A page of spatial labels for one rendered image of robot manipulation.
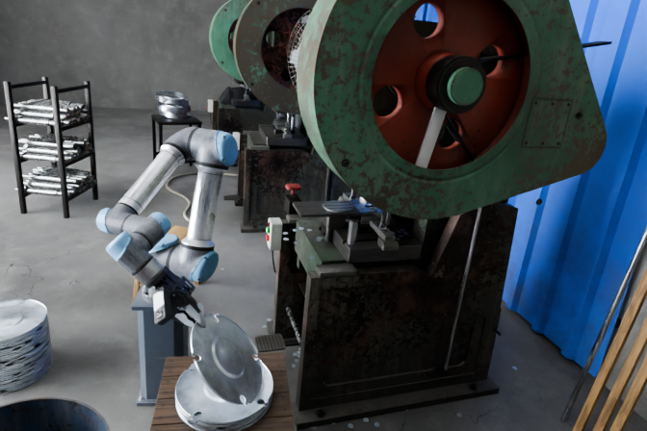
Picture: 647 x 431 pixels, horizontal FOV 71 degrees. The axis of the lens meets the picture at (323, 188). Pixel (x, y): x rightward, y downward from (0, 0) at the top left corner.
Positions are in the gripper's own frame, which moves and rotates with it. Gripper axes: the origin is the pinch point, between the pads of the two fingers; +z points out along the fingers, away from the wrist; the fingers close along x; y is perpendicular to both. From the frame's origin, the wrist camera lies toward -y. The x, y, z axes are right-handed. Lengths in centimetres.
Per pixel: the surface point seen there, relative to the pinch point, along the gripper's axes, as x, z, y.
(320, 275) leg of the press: -28.2, 20.7, 26.4
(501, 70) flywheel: -115, 3, 28
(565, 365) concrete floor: -73, 155, 70
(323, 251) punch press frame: -30, 20, 42
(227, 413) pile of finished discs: 5.8, 21.3, -12.5
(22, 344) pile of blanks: 81, -27, 31
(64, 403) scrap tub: 28.7, -12.9, -21.1
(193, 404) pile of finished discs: 13.2, 13.9, -10.3
